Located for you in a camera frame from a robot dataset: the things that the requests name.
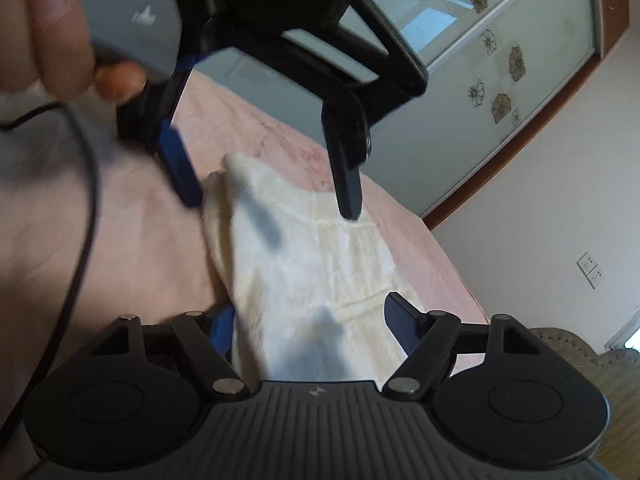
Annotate green padded headboard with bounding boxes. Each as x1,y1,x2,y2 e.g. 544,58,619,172
529,326,640,480

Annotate white fleece pants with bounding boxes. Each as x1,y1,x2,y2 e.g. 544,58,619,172
202,152,417,382

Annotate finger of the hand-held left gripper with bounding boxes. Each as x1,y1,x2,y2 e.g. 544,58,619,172
281,0,430,222
117,55,205,210

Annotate white wall socket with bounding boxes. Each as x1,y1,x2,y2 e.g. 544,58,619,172
576,251,605,290

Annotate wooden wardrobe frame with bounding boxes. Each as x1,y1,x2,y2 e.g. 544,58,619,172
422,7,640,232

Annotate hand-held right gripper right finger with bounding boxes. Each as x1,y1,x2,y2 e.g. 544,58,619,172
382,291,545,404

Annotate person's left hand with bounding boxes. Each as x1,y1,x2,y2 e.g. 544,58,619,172
0,0,147,105

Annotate pink bed blanket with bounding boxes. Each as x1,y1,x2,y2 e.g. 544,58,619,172
0,67,492,461

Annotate black cable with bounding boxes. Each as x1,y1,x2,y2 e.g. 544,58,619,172
0,102,100,450

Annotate flower print glass wardrobe doors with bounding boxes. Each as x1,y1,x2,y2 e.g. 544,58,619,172
337,0,601,218

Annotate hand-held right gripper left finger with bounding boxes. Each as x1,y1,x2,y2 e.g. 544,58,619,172
90,304,252,404

